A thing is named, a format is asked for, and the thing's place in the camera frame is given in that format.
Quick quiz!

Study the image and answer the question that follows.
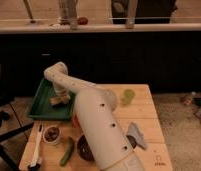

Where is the tan block eraser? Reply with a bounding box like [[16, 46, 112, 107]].
[[50, 95, 70, 106]]

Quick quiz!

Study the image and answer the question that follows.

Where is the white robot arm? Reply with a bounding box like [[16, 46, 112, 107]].
[[44, 62, 145, 171]]

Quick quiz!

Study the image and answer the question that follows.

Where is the green plastic tray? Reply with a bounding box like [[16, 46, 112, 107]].
[[27, 79, 75, 121]]

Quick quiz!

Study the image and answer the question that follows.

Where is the orange bowl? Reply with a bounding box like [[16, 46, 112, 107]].
[[72, 114, 80, 128]]

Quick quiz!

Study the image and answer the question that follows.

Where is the small white cup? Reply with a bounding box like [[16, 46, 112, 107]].
[[43, 125, 60, 145]]

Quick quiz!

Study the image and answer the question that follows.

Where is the green cucumber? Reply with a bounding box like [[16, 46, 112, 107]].
[[59, 137, 75, 167]]

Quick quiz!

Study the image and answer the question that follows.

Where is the dark brown bowl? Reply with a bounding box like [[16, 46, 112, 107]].
[[77, 135, 94, 161]]

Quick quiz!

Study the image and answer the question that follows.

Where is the red round object on ledge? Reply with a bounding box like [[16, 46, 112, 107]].
[[77, 17, 88, 25]]

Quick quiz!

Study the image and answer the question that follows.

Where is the green plastic cup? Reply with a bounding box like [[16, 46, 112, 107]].
[[121, 89, 135, 106]]

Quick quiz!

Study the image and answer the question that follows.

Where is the white dish brush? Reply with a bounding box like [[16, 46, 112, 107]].
[[28, 126, 43, 171]]

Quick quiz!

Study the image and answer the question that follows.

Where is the black office chair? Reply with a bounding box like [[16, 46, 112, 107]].
[[0, 63, 35, 171]]

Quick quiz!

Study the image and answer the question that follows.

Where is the grey folded cloth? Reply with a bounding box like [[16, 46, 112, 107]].
[[126, 122, 148, 150]]

